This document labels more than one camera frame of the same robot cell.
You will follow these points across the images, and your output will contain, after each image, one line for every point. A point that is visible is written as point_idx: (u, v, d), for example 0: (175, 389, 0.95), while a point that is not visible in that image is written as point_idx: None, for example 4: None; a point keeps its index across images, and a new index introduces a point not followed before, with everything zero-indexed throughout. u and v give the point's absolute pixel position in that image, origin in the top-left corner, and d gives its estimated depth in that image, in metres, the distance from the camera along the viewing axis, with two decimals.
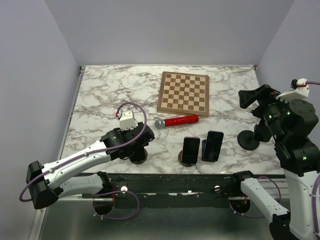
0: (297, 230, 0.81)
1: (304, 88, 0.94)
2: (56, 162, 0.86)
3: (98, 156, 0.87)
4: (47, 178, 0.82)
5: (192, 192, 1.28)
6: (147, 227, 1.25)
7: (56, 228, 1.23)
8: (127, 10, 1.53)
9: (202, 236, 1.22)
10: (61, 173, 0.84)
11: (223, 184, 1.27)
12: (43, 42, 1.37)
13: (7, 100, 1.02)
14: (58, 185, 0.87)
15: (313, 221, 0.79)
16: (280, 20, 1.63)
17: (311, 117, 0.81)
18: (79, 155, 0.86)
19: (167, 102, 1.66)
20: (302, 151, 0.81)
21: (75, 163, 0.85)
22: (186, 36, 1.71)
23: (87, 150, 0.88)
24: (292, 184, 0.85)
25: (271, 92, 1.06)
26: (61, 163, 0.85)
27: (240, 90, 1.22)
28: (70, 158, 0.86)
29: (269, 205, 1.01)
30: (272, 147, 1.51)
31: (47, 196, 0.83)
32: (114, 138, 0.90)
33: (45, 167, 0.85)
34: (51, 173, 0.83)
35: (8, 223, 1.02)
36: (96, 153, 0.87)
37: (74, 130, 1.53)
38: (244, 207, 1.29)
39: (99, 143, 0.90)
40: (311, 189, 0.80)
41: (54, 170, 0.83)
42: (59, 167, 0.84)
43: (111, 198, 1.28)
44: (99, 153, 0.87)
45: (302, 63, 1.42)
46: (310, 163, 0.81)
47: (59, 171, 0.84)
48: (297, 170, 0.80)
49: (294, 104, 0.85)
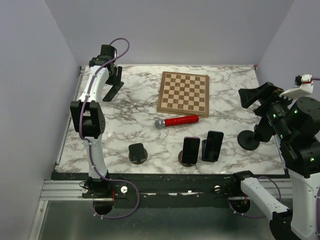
0: (299, 230, 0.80)
1: (309, 84, 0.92)
2: (84, 92, 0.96)
3: (102, 73, 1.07)
4: (92, 100, 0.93)
5: (192, 192, 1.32)
6: (147, 226, 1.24)
7: (55, 228, 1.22)
8: (127, 11, 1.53)
9: (202, 236, 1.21)
10: (95, 93, 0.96)
11: (223, 184, 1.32)
12: (42, 41, 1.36)
13: (7, 100, 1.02)
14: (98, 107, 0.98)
15: (317, 222, 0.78)
16: (279, 21, 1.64)
17: (319, 116, 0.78)
18: (91, 79, 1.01)
19: (167, 102, 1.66)
20: (309, 152, 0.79)
21: (95, 83, 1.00)
22: (185, 35, 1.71)
23: (91, 74, 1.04)
24: (296, 184, 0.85)
25: (274, 90, 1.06)
26: (87, 89, 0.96)
27: (240, 90, 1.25)
28: (89, 83, 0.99)
29: (269, 203, 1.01)
30: (273, 147, 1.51)
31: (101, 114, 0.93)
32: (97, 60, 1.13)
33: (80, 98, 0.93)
34: (89, 97, 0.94)
35: (8, 223, 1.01)
36: (99, 71, 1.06)
37: (74, 130, 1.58)
38: (244, 207, 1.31)
39: (92, 68, 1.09)
40: (316, 191, 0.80)
41: (89, 93, 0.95)
42: (90, 91, 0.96)
43: (110, 198, 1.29)
44: (101, 71, 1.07)
45: (302, 63, 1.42)
46: (317, 164, 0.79)
47: (92, 93, 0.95)
48: (304, 171, 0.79)
49: (302, 102, 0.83)
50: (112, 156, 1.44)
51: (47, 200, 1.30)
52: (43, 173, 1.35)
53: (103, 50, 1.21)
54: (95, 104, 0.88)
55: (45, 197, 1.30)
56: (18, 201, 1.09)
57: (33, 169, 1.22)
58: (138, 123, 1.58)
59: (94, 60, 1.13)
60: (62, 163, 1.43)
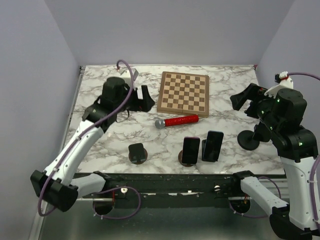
0: (297, 219, 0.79)
1: (288, 80, 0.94)
2: (56, 161, 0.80)
3: (91, 134, 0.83)
4: (57, 177, 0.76)
5: (192, 192, 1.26)
6: (147, 226, 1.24)
7: (55, 228, 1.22)
8: (127, 11, 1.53)
9: (202, 236, 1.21)
10: (67, 166, 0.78)
11: (223, 184, 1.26)
12: (42, 42, 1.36)
13: (7, 100, 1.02)
14: (71, 179, 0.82)
15: (312, 208, 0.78)
16: (279, 21, 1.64)
17: (300, 101, 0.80)
18: (71, 142, 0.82)
19: (167, 102, 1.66)
20: (298, 137, 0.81)
21: (73, 152, 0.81)
22: (185, 36, 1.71)
23: (76, 135, 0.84)
24: (289, 172, 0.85)
25: (259, 90, 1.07)
26: (60, 159, 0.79)
27: (231, 96, 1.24)
28: (64, 151, 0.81)
29: (268, 199, 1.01)
30: (273, 147, 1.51)
31: (68, 193, 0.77)
32: (94, 112, 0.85)
33: (48, 171, 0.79)
34: (57, 171, 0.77)
35: (8, 224, 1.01)
36: (87, 132, 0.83)
37: (74, 130, 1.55)
38: (244, 207, 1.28)
39: (84, 123, 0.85)
40: (308, 176, 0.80)
41: (58, 167, 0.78)
42: (62, 162, 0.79)
43: (110, 198, 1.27)
44: (90, 131, 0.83)
45: (301, 64, 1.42)
46: (306, 149, 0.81)
47: (63, 166, 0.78)
48: (294, 156, 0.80)
49: (282, 92, 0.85)
50: (112, 156, 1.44)
51: None
52: None
53: (104, 92, 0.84)
54: (58, 186, 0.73)
55: None
56: (18, 201, 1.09)
57: (33, 170, 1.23)
58: (138, 123, 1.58)
59: (91, 111, 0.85)
60: None
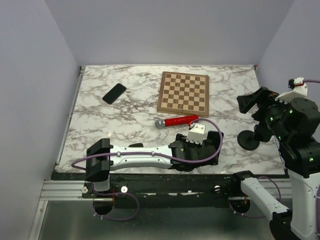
0: (299, 231, 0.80)
1: (302, 87, 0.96)
2: (124, 148, 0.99)
3: (162, 160, 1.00)
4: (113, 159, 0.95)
5: (192, 192, 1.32)
6: (147, 227, 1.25)
7: (56, 228, 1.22)
8: (127, 11, 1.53)
9: (202, 236, 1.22)
10: (125, 161, 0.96)
11: (223, 184, 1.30)
12: (41, 41, 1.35)
13: (7, 100, 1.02)
14: (115, 169, 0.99)
15: (316, 222, 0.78)
16: (280, 21, 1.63)
17: (314, 115, 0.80)
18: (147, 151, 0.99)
19: (167, 102, 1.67)
20: (308, 152, 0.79)
21: (138, 157, 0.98)
22: (185, 36, 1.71)
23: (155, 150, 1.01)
24: (296, 184, 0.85)
25: (270, 94, 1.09)
26: (129, 151, 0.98)
27: (238, 96, 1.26)
28: (138, 151, 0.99)
29: (269, 203, 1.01)
30: (273, 147, 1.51)
31: (102, 175, 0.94)
32: (181, 150, 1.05)
33: (113, 148, 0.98)
34: (118, 156, 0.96)
35: (8, 225, 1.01)
36: (161, 157, 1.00)
37: (74, 130, 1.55)
38: (244, 207, 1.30)
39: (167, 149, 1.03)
40: (315, 191, 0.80)
41: (121, 154, 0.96)
42: (126, 155, 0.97)
43: (110, 198, 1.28)
44: (163, 158, 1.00)
45: (302, 64, 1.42)
46: (317, 164, 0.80)
47: (124, 158, 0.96)
48: (303, 170, 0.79)
49: (296, 102, 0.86)
50: None
51: (47, 200, 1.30)
52: (43, 173, 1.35)
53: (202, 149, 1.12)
54: (106, 167, 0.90)
55: (45, 197, 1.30)
56: (18, 203, 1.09)
57: (33, 171, 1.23)
58: (138, 123, 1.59)
59: (179, 147, 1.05)
60: (62, 163, 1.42)
